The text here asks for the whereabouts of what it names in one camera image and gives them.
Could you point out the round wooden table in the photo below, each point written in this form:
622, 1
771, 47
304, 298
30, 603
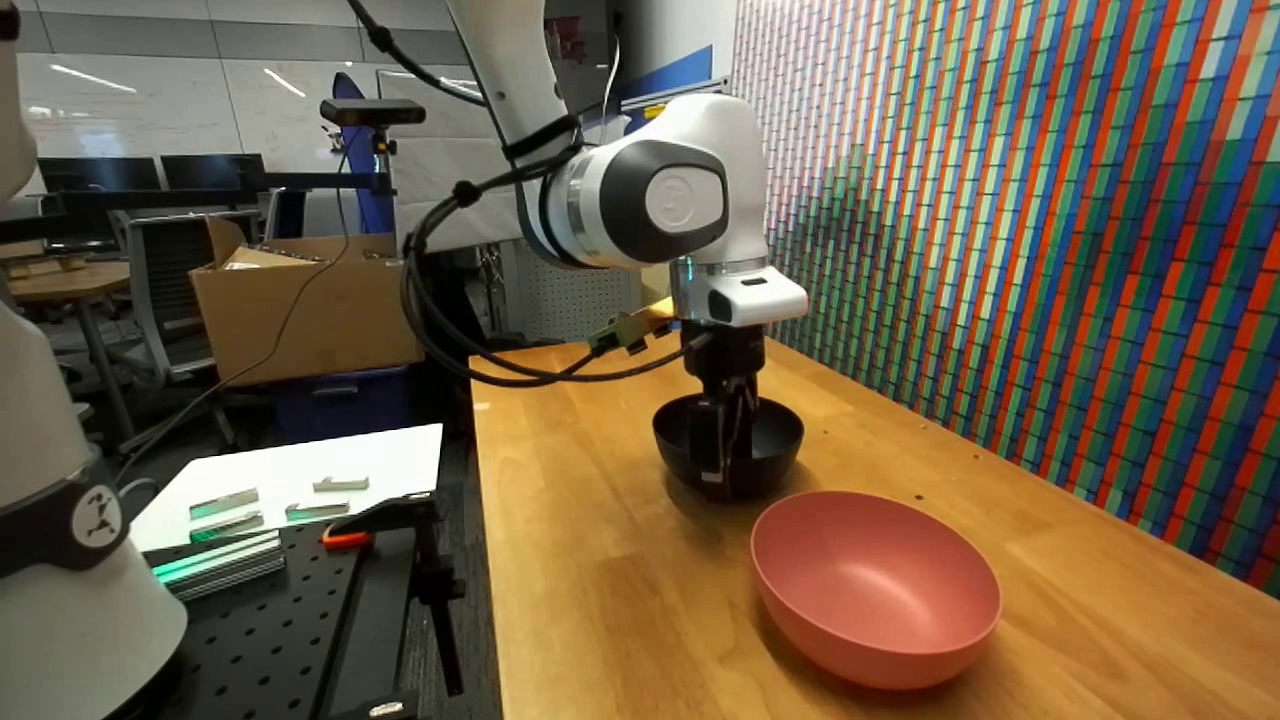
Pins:
64, 282

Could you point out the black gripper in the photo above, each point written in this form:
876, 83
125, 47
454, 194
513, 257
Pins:
721, 354

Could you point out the small metal bar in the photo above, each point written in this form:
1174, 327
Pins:
316, 509
340, 484
222, 503

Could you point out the black perforated breadboard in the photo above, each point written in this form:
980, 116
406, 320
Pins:
265, 642

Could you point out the cardboard box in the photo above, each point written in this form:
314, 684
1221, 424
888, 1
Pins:
304, 315

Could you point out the dark computer monitor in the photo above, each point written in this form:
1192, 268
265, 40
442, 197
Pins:
100, 173
213, 169

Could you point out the thick aluminium bar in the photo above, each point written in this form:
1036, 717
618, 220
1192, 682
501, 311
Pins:
222, 561

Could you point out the blue bin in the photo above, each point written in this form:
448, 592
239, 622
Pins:
340, 401

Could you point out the white flat sheet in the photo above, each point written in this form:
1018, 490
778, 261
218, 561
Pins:
286, 473

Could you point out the black bowl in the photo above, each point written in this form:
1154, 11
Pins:
693, 440

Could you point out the grey office chair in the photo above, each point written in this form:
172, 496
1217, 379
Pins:
172, 286

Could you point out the black camera on stand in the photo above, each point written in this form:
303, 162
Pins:
373, 115

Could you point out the pink bowl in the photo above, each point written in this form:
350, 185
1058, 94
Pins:
873, 585

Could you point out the black clamp stand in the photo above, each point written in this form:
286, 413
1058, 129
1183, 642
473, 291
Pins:
433, 585

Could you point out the gold wrist camera mount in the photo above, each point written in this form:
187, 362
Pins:
640, 327

